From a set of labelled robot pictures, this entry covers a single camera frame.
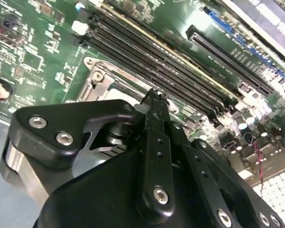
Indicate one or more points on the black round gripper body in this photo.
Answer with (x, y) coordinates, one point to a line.
(97, 194)

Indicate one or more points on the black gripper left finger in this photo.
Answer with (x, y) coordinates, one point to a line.
(61, 118)

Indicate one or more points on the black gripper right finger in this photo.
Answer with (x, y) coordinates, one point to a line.
(228, 185)

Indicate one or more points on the silver socket cover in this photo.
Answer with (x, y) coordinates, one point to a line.
(102, 85)

